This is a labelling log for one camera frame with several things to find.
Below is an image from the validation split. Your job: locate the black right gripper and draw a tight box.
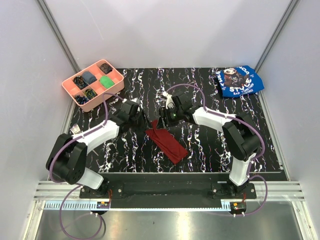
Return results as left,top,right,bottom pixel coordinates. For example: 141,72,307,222
155,106,183,130

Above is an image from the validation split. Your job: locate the red cloth napkin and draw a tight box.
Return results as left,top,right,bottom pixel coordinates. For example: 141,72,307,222
145,120,188,164

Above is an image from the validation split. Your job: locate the silver metal fork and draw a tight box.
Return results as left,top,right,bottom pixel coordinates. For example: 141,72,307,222
70,124,81,135

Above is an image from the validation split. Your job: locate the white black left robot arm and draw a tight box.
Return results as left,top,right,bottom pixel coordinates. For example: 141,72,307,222
45,98,152,198

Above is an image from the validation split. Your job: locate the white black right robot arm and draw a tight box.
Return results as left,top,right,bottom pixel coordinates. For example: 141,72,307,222
156,91,262,199

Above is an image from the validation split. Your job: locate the green rolled sock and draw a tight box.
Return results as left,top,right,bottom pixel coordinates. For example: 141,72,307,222
99,76,115,89

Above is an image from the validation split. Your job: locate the black yellow rolled sock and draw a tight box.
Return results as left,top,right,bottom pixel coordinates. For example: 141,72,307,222
84,88,97,100

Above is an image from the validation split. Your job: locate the dark brown rolled sock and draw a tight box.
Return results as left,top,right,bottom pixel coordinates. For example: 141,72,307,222
99,63,113,75

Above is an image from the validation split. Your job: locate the pink compartment organizer box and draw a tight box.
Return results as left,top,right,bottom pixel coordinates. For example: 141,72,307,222
62,59,125,112

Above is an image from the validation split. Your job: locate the dark blue rolled sock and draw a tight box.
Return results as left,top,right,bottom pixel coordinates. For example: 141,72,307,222
74,95,89,105

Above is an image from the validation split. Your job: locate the grey blue rolled sock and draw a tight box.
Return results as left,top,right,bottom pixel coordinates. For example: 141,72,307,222
81,71,97,85

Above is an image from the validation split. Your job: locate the black patterned rolled sock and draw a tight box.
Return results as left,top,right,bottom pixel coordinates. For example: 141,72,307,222
72,75,88,90

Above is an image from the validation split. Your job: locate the blue printed folded shirt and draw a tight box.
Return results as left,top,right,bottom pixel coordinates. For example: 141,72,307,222
216,65,265,98

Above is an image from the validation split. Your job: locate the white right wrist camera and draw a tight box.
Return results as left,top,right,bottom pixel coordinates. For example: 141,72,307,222
162,91,175,109

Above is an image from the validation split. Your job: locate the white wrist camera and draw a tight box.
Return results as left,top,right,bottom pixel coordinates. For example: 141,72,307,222
132,98,141,105
162,91,175,109

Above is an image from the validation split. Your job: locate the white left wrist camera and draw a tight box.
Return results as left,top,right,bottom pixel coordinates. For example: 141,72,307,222
132,98,141,105

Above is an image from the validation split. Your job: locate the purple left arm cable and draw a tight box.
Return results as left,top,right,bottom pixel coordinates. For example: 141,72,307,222
48,92,126,240

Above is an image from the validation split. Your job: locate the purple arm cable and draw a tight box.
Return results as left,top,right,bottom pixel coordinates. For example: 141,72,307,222
48,92,126,240
166,83,268,216

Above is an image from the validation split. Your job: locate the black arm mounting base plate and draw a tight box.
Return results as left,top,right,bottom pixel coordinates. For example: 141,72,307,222
79,173,257,210

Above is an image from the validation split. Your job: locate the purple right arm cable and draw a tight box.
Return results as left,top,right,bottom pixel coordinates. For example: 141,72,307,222
166,83,268,216

